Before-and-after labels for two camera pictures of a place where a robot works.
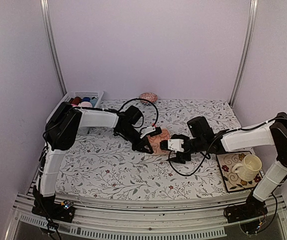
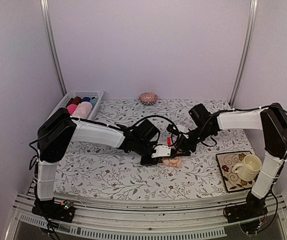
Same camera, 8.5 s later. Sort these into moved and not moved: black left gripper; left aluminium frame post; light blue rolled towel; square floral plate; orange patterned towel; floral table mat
Moved: orange patterned towel; black left gripper
Not moved: light blue rolled towel; floral table mat; left aluminium frame post; square floral plate
